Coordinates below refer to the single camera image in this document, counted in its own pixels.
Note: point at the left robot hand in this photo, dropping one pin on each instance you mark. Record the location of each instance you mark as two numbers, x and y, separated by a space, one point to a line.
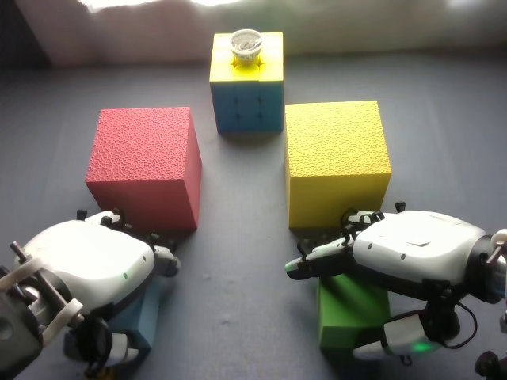
87 261

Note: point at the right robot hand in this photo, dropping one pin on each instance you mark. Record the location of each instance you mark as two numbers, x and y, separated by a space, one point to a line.
416 253

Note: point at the blue foam block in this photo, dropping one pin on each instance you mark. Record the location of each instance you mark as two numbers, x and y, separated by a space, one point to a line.
146 312

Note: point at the green foam block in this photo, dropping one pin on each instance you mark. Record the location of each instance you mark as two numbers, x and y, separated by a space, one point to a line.
348 312

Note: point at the large red foam block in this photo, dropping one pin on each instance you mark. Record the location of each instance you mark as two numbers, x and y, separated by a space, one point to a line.
138 158

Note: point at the large yellow foam block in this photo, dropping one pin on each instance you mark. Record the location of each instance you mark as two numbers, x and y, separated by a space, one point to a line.
336 158

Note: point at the grey table cloth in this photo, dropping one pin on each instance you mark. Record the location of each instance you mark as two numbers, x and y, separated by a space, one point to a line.
245 237

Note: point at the Rubik's cube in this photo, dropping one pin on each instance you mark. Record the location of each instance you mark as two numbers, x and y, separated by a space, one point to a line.
245 107

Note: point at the small white bowl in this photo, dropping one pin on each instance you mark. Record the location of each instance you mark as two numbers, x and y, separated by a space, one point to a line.
246 45

